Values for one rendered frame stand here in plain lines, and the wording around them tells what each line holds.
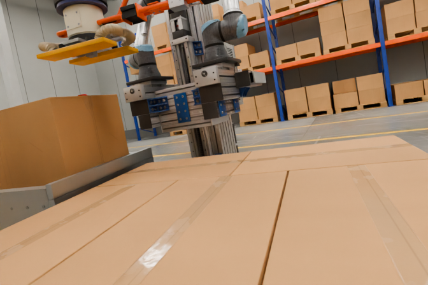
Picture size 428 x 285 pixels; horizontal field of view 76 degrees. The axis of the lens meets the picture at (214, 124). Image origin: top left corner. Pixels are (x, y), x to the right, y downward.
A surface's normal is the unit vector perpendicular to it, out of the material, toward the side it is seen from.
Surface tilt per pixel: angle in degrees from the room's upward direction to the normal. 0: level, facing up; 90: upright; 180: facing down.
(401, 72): 90
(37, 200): 90
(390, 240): 0
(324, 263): 0
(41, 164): 90
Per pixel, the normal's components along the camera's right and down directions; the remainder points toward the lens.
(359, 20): -0.40, 0.14
